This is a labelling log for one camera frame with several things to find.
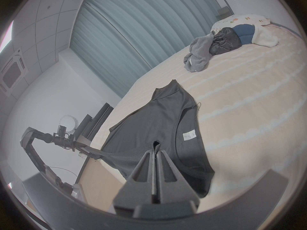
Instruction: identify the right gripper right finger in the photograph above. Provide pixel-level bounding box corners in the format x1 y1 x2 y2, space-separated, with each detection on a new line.
156 149 201 210

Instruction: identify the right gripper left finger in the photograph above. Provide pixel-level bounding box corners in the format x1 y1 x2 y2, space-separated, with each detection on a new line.
112 149 155 214

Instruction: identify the black T-shirt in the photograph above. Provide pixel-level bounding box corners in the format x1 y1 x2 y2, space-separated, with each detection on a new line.
96 79 215 199

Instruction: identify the bed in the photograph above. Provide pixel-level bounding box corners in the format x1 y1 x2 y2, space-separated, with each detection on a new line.
74 0 307 213

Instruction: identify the grey garment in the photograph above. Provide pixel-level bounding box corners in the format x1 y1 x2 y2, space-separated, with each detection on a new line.
183 31 216 73

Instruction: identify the blue-green curtain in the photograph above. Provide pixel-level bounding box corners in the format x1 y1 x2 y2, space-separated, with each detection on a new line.
69 3 156 99
82 0 222 69

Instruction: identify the shiny black garment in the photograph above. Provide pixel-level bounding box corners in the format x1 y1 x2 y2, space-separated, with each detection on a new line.
209 27 242 56

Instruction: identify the blue and white garment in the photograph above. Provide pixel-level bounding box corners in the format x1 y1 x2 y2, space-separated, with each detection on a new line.
233 24 279 48

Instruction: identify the white ceiling air conditioner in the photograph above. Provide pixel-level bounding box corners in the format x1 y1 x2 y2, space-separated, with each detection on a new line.
0 47 30 97

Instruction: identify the white printed pillow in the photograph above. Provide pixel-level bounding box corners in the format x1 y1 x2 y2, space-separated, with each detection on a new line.
211 14 271 33

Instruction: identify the grey bedside table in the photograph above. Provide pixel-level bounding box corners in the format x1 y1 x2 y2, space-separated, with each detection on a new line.
217 6 231 17

